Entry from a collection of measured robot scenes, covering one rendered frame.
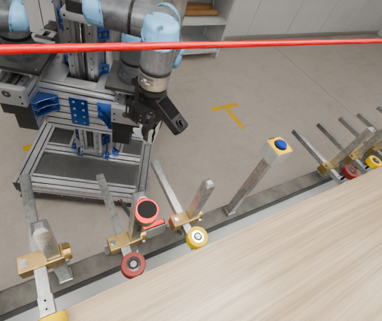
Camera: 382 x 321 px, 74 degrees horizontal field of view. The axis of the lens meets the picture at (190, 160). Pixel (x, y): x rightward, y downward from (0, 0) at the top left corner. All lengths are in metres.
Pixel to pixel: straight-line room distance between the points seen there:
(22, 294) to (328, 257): 1.16
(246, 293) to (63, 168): 1.45
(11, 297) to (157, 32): 0.98
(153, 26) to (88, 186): 1.43
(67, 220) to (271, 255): 1.40
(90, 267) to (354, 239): 1.12
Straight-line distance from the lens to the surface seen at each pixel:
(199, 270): 0.95
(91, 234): 1.93
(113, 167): 1.94
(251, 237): 1.07
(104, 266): 1.13
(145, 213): 0.69
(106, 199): 1.06
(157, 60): 0.57
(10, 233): 2.04
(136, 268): 0.91
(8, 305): 1.15
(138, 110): 0.67
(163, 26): 0.55
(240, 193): 1.16
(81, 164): 1.98
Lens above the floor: 1.79
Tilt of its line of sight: 49 degrees down
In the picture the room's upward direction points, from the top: 21 degrees clockwise
